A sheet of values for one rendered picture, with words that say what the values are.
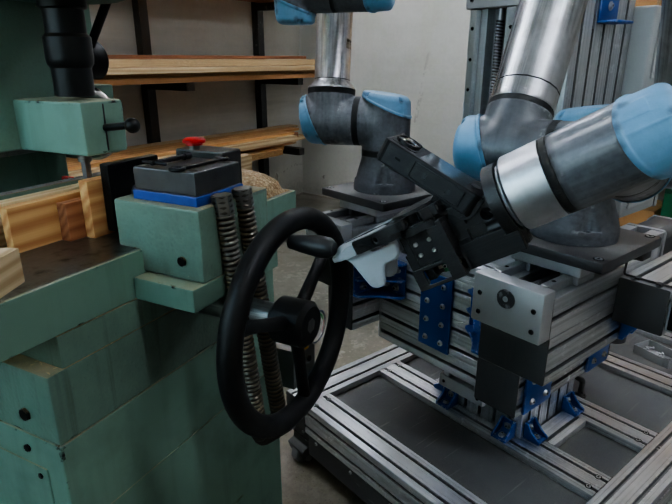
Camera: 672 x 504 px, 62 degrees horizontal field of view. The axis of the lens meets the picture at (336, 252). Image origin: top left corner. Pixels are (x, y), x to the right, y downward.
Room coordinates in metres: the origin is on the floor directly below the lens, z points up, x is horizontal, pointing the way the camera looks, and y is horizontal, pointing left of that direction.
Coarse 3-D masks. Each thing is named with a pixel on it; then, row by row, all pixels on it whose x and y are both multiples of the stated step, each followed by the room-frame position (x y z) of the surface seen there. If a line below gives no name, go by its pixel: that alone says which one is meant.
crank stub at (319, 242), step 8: (288, 240) 0.60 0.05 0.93; (296, 240) 0.59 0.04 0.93; (304, 240) 0.59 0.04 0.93; (312, 240) 0.58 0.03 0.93; (320, 240) 0.58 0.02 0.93; (328, 240) 0.58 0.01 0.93; (296, 248) 0.59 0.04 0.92; (304, 248) 0.59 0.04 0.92; (312, 248) 0.58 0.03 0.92; (320, 248) 0.58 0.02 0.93; (328, 248) 0.57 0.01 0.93; (336, 248) 0.58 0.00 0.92; (320, 256) 0.58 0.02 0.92; (328, 256) 0.58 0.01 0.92
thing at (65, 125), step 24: (24, 120) 0.78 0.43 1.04; (48, 120) 0.76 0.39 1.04; (72, 120) 0.74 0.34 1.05; (96, 120) 0.75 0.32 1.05; (120, 120) 0.79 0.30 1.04; (24, 144) 0.79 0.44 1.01; (48, 144) 0.77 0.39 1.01; (72, 144) 0.74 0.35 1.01; (96, 144) 0.75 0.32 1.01; (120, 144) 0.78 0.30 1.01
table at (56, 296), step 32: (288, 192) 0.96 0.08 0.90; (32, 256) 0.62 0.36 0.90; (64, 256) 0.62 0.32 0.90; (96, 256) 0.62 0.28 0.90; (128, 256) 0.63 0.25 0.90; (32, 288) 0.52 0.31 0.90; (64, 288) 0.55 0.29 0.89; (96, 288) 0.58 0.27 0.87; (128, 288) 0.62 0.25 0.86; (160, 288) 0.61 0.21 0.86; (192, 288) 0.60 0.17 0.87; (224, 288) 0.64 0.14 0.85; (0, 320) 0.48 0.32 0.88; (32, 320) 0.51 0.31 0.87; (64, 320) 0.54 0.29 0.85; (0, 352) 0.48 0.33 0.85
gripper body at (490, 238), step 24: (432, 216) 0.53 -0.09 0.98; (456, 216) 0.53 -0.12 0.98; (480, 216) 0.52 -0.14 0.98; (504, 216) 0.49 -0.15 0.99; (408, 240) 0.54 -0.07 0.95; (432, 240) 0.52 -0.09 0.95; (456, 240) 0.52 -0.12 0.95; (480, 240) 0.51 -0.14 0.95; (504, 240) 0.50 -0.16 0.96; (528, 240) 0.52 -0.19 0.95; (432, 264) 0.52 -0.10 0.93; (456, 264) 0.51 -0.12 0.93; (480, 264) 0.51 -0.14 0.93
